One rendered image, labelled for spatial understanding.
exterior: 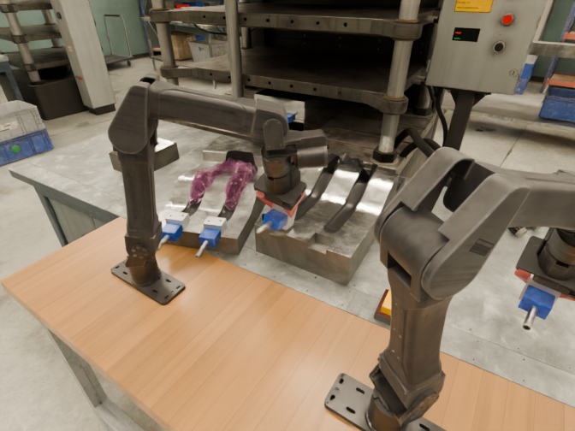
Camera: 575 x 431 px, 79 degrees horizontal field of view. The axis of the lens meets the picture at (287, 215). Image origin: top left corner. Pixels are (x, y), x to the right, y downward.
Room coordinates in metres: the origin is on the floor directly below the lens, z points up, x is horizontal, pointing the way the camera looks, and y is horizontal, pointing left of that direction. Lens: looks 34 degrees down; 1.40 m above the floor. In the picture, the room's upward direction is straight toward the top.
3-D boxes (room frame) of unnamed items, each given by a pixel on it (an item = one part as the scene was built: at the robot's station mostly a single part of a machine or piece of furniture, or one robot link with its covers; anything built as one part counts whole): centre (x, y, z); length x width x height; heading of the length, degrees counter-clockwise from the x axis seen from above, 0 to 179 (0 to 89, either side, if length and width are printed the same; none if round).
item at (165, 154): (1.26, 0.55, 0.84); 0.20 x 0.15 x 0.07; 150
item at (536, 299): (0.42, -0.43, 0.93); 0.13 x 0.05 x 0.05; 138
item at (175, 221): (0.72, 0.31, 0.86); 0.13 x 0.05 x 0.05; 167
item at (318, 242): (0.65, -0.08, 0.87); 0.05 x 0.05 x 0.04; 60
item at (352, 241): (0.87, -0.15, 0.87); 0.50 x 0.26 x 0.14; 150
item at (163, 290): (0.62, 0.34, 0.84); 0.20 x 0.07 x 0.08; 57
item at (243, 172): (0.97, 0.19, 0.90); 0.26 x 0.18 x 0.08; 167
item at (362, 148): (1.93, -0.08, 0.76); 1.30 x 0.84 x 0.07; 60
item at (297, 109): (1.84, -0.08, 0.87); 0.50 x 0.27 x 0.17; 150
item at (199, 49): (6.30, 1.29, 0.42); 0.60 x 0.42 x 0.33; 45
